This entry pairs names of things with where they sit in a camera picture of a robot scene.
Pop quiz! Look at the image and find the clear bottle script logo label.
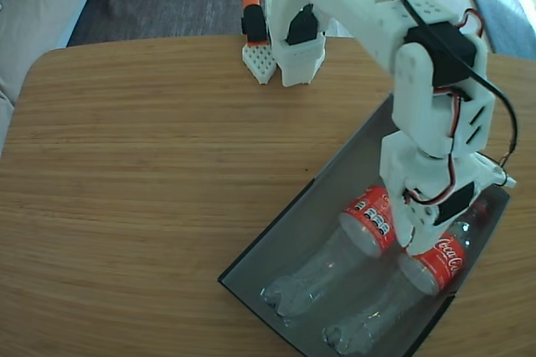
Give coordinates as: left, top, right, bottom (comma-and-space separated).
322, 195, 491, 354

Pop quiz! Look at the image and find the clear bottle black seals label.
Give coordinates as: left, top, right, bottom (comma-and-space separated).
258, 184, 403, 318

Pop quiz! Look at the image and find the grey cardboard box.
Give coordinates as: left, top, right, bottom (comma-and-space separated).
217, 93, 511, 357

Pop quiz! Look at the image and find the blue blanket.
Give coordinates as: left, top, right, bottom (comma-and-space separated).
454, 0, 536, 60

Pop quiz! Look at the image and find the orange black clamp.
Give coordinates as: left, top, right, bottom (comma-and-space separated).
240, 0, 270, 47

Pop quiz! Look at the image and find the beige sofa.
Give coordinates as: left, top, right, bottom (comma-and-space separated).
0, 0, 108, 140

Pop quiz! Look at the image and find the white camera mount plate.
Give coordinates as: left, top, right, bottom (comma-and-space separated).
472, 152, 518, 189

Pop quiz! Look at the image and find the black camera cable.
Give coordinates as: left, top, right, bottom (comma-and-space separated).
393, 0, 519, 169

